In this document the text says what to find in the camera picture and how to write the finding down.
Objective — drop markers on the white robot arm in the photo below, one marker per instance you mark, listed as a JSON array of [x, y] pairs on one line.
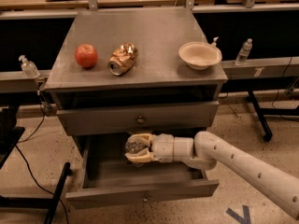
[[205, 150]]

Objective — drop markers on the sanitizer pump behind bowl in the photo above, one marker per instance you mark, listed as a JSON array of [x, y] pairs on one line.
[[214, 42]]

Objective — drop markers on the crushed gold soda can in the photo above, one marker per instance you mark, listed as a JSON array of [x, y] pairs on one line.
[[122, 59]]

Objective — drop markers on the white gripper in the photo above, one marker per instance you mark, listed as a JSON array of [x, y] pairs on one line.
[[163, 147]]

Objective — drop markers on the right background water bottle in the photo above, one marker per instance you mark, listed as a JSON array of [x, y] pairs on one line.
[[243, 54]]

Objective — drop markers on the closed grey upper drawer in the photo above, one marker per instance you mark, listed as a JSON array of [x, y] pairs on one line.
[[137, 118]]

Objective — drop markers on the white paper bowl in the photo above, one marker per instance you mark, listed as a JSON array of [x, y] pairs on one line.
[[200, 55]]

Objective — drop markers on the grey drawer cabinet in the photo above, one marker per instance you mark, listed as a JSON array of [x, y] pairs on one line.
[[158, 76]]

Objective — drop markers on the clear plastic water bottle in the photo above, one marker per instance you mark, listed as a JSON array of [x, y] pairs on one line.
[[134, 146]]

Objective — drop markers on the black stand leg left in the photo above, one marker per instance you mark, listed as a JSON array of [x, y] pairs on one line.
[[48, 203]]

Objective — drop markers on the grey metal rail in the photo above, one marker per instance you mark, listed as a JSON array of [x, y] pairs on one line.
[[253, 70]]

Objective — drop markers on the open grey lower drawer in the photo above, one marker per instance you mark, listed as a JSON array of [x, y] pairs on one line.
[[108, 178]]

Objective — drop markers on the red apple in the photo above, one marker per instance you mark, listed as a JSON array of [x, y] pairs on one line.
[[86, 56]]

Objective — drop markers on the left hand sanitizer bottle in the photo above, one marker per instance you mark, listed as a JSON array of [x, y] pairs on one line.
[[28, 67]]

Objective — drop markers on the black table leg right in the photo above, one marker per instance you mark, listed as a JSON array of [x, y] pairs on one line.
[[263, 112]]

